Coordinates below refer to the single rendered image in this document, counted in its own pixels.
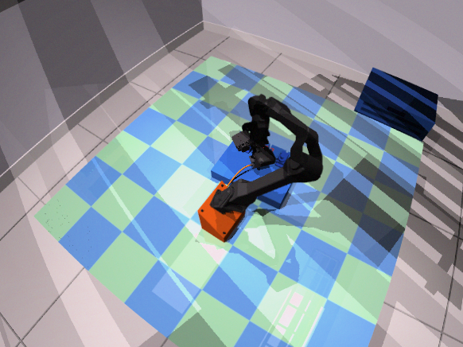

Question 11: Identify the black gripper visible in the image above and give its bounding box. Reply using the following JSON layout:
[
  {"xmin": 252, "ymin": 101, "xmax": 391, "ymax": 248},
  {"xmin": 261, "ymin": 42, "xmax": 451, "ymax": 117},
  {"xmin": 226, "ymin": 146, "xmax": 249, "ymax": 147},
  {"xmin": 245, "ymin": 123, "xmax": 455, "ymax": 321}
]
[{"xmin": 242, "ymin": 122, "xmax": 276, "ymax": 167}]

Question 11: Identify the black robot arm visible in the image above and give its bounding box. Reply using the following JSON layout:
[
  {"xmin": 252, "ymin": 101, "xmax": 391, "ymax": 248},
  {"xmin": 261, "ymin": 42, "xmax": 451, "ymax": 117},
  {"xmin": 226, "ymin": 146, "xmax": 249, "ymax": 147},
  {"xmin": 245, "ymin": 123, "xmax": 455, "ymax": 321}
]
[{"xmin": 209, "ymin": 94, "xmax": 323, "ymax": 214}]

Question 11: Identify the black micro servo with orange cable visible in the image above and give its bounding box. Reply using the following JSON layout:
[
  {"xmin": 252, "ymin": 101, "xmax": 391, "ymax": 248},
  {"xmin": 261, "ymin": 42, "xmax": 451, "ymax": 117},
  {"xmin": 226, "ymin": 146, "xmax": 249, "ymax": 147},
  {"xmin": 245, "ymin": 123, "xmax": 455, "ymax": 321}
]
[{"xmin": 227, "ymin": 154, "xmax": 259, "ymax": 187}]

